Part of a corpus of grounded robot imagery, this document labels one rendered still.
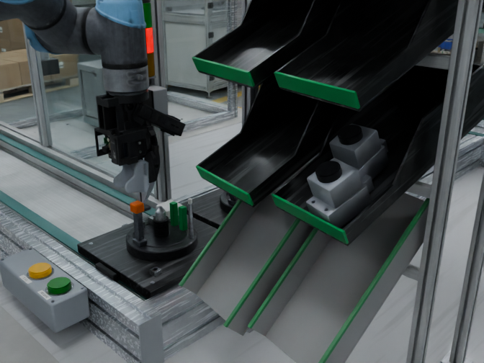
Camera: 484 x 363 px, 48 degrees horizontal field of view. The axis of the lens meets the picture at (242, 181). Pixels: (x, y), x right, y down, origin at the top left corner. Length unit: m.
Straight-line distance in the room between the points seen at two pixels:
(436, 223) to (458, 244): 0.69
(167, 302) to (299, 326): 0.26
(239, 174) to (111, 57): 0.29
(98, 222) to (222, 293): 0.54
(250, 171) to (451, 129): 0.28
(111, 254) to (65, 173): 0.55
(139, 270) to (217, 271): 0.18
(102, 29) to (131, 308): 0.45
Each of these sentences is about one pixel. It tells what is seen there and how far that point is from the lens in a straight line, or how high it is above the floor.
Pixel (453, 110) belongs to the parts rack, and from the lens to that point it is 0.67.
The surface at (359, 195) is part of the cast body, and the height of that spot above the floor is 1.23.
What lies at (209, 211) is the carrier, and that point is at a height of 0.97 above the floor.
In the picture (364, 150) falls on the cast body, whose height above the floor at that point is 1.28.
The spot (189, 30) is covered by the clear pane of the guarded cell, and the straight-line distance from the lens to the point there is 2.47.
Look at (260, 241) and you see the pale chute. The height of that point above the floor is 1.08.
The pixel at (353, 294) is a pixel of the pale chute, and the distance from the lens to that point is 0.77.
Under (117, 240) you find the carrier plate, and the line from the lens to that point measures 1.12.
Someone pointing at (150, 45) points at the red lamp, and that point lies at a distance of 1.18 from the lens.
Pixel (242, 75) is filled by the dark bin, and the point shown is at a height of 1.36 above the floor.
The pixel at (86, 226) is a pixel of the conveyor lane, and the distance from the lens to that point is 1.32.
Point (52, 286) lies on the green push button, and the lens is 1.01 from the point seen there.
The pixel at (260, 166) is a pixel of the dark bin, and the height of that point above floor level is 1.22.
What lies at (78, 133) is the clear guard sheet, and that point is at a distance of 1.58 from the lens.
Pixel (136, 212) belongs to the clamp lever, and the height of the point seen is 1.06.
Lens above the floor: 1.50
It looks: 22 degrees down
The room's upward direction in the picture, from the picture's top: straight up
